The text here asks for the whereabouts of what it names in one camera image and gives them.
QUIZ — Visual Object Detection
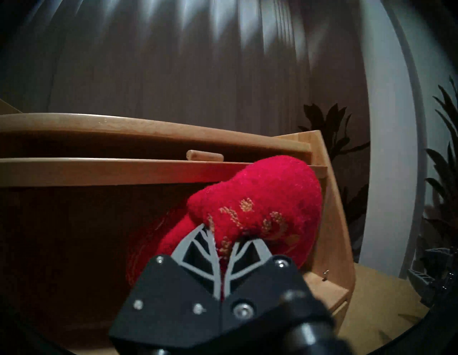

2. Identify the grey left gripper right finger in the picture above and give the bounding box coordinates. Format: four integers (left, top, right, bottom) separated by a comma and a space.
221, 238, 312, 334

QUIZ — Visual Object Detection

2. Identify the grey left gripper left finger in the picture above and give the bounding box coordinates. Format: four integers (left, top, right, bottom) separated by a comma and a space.
109, 224, 223, 350

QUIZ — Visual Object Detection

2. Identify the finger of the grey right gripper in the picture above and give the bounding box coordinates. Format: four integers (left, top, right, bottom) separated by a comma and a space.
424, 248, 451, 269
407, 268, 436, 305

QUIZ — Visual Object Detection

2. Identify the red patterned towel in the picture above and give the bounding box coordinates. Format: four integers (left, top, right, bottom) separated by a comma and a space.
125, 155, 323, 287

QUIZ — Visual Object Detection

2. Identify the potted dark leafy plant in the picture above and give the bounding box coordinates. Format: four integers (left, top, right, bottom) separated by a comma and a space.
424, 75, 458, 251

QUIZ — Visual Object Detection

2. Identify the wooden cabinet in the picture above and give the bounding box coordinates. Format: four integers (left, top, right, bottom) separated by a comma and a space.
0, 98, 356, 349

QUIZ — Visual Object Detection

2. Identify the tall dark leafy plant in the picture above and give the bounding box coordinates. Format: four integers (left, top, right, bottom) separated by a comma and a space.
299, 103, 371, 251

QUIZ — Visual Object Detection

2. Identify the grey curtain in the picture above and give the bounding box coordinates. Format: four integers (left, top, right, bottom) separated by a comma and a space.
0, 0, 371, 251

